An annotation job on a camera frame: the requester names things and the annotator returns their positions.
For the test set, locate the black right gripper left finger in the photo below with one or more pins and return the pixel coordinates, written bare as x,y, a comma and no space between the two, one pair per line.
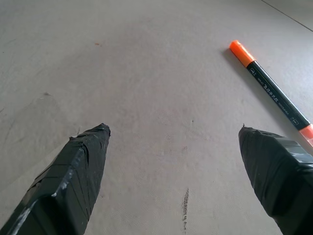
71,186

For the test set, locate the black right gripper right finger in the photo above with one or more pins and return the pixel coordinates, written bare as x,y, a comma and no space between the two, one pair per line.
281,176

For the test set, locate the black marker with orange caps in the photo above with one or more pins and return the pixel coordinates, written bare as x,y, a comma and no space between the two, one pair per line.
270,85

